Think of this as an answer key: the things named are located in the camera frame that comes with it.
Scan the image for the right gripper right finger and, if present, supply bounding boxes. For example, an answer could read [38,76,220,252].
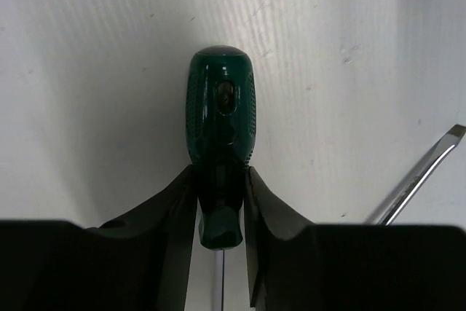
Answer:
[244,169,465,310]

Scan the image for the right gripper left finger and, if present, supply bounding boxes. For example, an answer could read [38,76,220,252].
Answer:
[1,168,196,310]

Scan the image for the long green handle screwdriver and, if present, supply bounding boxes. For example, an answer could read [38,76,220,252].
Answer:
[186,45,256,310]

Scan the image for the short green handle screwdriver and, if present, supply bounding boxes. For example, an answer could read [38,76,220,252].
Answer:
[374,125,465,226]

